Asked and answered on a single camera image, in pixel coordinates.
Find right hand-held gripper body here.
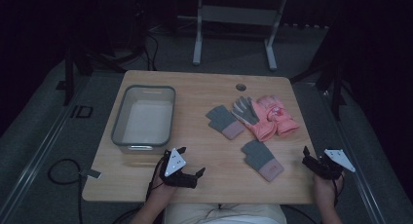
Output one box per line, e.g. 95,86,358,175
306,148,357,181

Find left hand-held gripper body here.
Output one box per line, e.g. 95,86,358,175
158,147,198,190

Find pink glove with grey palm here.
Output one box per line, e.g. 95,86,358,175
231,95,279,143

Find person's left hand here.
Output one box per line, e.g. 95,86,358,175
149,170,178,203

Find person's right hand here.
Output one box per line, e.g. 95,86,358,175
312,174,345,205

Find grey knit glove pink cuff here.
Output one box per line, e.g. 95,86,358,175
205,104,246,141
241,139,285,183

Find person's beige trousers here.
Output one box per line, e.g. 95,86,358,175
163,203,288,224

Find pink padded glove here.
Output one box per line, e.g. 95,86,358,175
256,93,301,137

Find black stand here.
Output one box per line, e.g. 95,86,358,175
289,52,349,122
56,0,148,107

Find small grey tag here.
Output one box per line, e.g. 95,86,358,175
79,168,102,180

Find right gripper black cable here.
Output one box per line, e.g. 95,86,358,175
331,174,346,208

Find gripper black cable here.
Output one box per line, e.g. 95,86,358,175
331,174,346,208
111,159,165,224

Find aluminium floor rail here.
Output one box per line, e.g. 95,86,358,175
318,87,388,224
0,73,94,218

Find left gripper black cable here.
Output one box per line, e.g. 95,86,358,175
111,159,165,224

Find black floor cable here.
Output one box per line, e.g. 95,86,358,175
47,158,85,224

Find black cable by stand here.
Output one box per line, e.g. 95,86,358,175
143,31,160,72

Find white metal desk frame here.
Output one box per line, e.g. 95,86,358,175
192,0,288,72

